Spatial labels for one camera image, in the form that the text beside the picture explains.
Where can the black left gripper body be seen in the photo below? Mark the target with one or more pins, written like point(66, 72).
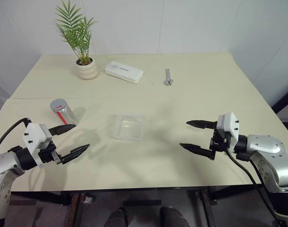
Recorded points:
point(47, 151)

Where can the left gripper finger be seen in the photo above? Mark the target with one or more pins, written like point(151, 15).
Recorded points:
point(62, 128)
point(75, 152)

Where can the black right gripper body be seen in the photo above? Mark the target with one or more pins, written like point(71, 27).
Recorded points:
point(218, 143)

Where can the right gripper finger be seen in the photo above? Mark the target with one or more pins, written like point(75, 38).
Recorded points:
point(200, 124)
point(198, 150)

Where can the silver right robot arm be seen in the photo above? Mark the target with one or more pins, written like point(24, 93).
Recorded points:
point(269, 153)

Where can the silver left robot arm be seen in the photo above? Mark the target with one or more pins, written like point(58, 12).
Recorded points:
point(2, 163)

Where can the clear plastic tube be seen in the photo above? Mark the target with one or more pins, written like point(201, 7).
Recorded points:
point(68, 116)

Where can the grey plastic jar lid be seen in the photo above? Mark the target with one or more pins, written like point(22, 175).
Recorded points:
point(58, 105)

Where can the clear plastic square container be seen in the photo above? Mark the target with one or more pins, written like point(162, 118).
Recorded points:
point(128, 127)

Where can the rusty metal table leg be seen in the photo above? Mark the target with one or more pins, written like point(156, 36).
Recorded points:
point(74, 210)

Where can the silver bolt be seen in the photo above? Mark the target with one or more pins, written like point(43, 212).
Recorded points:
point(168, 76)

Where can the white ribbed plant pot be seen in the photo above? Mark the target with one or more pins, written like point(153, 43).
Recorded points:
point(86, 69)

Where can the dark rounded shape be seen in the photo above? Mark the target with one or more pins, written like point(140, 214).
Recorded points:
point(173, 217)
point(116, 218)

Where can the white oblong case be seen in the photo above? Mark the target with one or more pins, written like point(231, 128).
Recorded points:
point(123, 71)

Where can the green palm plant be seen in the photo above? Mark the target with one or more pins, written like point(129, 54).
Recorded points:
point(75, 30)

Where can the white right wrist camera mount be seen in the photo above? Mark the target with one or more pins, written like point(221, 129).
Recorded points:
point(230, 125)

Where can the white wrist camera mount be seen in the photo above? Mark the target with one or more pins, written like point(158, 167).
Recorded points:
point(230, 125)
point(32, 134)

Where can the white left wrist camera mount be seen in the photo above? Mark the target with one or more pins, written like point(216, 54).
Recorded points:
point(32, 134)

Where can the black table frame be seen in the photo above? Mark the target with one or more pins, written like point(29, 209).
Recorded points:
point(134, 203)

